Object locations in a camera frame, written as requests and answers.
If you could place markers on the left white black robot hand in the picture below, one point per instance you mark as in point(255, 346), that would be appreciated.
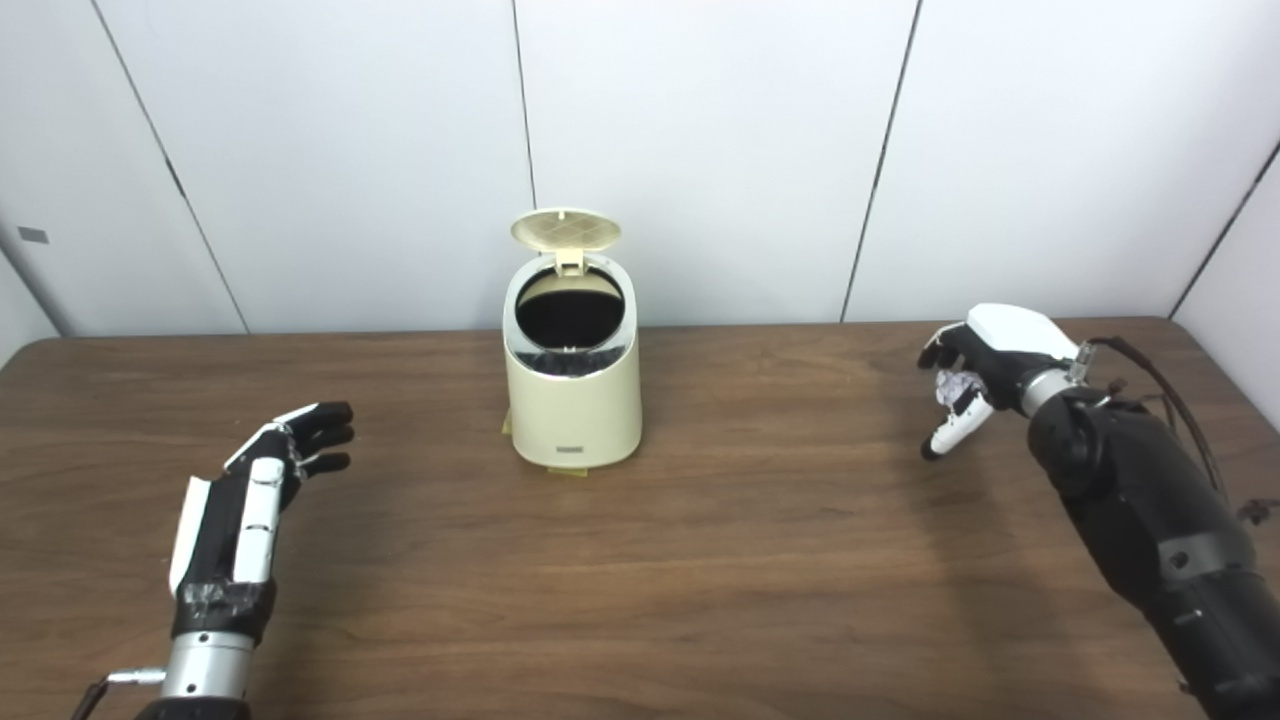
point(225, 530)

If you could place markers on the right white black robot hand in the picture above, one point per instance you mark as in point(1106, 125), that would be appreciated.
point(1010, 340)

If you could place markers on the silver-white paper ball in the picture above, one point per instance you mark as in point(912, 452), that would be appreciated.
point(955, 385)

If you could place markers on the cream-colored desktop bin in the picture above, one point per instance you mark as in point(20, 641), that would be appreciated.
point(572, 415)

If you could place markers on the round cream bin lid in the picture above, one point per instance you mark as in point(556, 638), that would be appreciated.
point(565, 230)

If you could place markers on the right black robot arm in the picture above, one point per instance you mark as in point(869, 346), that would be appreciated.
point(1150, 500)

